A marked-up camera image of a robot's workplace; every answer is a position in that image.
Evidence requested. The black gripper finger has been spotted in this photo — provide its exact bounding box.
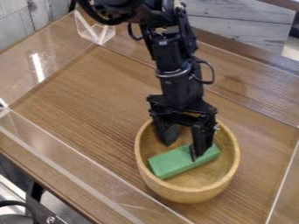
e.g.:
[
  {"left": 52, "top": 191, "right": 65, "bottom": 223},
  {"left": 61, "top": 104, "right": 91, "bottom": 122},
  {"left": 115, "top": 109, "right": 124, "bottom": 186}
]
[
  {"left": 189, "top": 116, "right": 217, "bottom": 161},
  {"left": 153, "top": 115, "right": 179, "bottom": 146}
]

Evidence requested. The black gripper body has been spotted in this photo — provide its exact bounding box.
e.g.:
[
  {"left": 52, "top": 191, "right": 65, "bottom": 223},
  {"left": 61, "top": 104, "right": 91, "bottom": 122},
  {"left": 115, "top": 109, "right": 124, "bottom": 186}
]
[{"left": 147, "top": 59, "right": 217, "bottom": 126}]

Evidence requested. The green rectangular block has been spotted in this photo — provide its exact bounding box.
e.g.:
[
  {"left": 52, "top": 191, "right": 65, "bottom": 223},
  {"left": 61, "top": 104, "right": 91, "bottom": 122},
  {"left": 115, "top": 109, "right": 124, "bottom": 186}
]
[{"left": 147, "top": 144, "right": 220, "bottom": 179}]

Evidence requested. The brown wooden bowl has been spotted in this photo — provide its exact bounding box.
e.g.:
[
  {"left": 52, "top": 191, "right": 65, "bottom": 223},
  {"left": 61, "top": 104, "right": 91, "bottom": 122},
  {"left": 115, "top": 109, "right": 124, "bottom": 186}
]
[{"left": 135, "top": 120, "right": 240, "bottom": 204}]

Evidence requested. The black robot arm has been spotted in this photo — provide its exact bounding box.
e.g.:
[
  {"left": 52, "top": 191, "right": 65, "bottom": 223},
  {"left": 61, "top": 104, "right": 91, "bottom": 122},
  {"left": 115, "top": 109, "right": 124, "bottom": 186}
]
[{"left": 76, "top": 0, "right": 217, "bottom": 158}]

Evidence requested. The clear acrylic corner bracket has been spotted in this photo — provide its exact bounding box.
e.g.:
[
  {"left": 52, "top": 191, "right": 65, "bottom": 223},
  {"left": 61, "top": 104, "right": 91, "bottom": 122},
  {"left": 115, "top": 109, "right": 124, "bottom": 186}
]
[{"left": 73, "top": 10, "right": 116, "bottom": 46}]

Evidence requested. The clear acrylic tray wall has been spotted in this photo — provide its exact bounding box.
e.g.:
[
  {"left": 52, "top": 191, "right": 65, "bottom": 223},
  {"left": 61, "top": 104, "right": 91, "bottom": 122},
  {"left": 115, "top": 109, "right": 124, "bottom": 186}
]
[{"left": 0, "top": 105, "right": 189, "bottom": 224}]

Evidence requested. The black cable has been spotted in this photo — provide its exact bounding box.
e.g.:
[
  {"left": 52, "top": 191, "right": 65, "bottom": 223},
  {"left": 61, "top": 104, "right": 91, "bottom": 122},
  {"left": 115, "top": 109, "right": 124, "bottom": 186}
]
[{"left": 74, "top": 0, "right": 145, "bottom": 26}]

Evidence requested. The black table leg bracket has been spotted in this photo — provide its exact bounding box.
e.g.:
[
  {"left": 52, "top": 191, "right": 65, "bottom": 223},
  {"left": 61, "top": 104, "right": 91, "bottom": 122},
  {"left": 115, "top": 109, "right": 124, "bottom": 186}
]
[{"left": 25, "top": 181, "right": 68, "bottom": 224}]

